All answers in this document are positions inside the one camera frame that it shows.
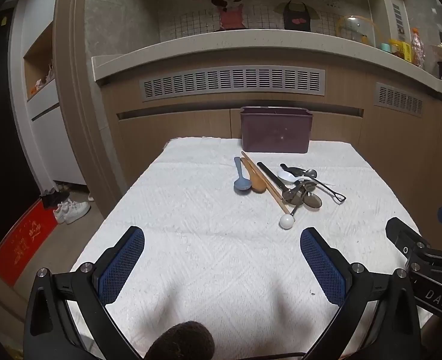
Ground wooden wall niche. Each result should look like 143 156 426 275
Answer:
23 20 57 102

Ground white textured cloth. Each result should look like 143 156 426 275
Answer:
61 137 433 360

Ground red floor mat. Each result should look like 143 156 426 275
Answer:
0 199 58 287

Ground black door with stickers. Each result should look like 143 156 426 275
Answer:
0 4 42 248

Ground black shoes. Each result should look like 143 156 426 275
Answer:
40 189 71 209

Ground wooden spoon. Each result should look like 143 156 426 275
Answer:
242 157 267 193

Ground small grey vent grille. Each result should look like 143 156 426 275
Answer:
375 82 424 117

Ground purple utensil holder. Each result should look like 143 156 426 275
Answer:
240 106 313 154

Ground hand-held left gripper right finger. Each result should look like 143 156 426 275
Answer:
300 227 421 360

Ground cartoon wall poster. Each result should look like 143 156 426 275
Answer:
161 0 369 42

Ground pale stone counter ledge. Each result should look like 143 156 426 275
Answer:
91 30 442 100

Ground white ball-head utensil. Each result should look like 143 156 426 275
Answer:
279 202 302 229

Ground black chopstick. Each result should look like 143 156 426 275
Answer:
256 161 294 197

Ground yellow box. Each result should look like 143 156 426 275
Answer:
389 38 413 61

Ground wooden chopstick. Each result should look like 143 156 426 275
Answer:
241 151 290 214

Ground clear dome cover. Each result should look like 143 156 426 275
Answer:
335 15 381 49

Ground black shovel-shaped spoon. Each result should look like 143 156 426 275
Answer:
280 163 347 205

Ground white ceramic spoon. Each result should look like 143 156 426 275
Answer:
277 168 312 185

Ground long grey vent grille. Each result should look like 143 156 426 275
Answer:
139 65 326 102

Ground orange-capped bottle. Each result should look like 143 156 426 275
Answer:
410 27 426 68

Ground wooden cabinet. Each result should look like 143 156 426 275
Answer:
101 64 442 308

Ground blue spoon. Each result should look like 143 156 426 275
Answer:
233 157 252 194

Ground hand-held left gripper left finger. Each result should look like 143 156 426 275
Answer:
23 226 147 360

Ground dark fuzzy ball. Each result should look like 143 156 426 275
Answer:
143 320 216 360

